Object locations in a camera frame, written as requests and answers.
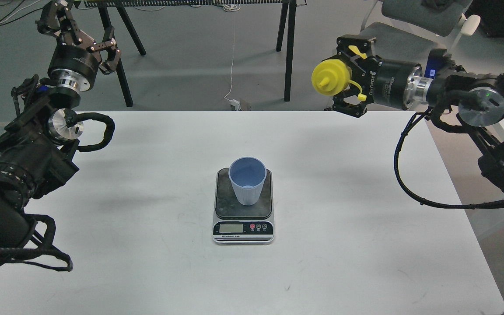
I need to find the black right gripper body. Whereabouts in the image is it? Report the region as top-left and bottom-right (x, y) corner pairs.
(364, 56), (423, 110)

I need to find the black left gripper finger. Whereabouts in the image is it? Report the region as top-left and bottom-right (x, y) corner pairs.
(36, 0), (86, 49)
(87, 26), (121, 74)

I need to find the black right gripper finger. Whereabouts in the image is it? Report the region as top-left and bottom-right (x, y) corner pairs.
(332, 85), (373, 118)
(333, 35), (377, 66)

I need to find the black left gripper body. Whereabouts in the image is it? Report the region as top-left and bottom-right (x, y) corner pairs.
(47, 44), (100, 91)

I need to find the yellow squeeze bottle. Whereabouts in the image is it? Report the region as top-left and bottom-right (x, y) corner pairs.
(311, 56), (365, 96)

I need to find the blue plastic cup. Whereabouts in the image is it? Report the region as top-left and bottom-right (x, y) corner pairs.
(228, 156), (267, 206)

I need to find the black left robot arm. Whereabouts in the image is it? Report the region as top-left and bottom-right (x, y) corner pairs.
(0, 0), (121, 272)

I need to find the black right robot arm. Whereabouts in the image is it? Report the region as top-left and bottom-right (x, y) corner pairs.
(329, 35), (504, 209)

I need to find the digital kitchen scale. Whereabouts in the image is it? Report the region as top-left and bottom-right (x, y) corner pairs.
(212, 168), (275, 245)

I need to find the grey office chair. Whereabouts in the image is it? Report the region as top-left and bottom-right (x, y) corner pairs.
(325, 0), (481, 111)

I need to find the black-legged background table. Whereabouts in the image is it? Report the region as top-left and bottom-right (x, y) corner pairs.
(74, 0), (305, 102)

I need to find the white power adapter on floor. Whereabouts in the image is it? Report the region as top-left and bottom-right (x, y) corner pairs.
(228, 98), (252, 111)

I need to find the white hanging cable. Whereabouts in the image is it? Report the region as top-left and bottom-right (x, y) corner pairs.
(224, 3), (240, 102)

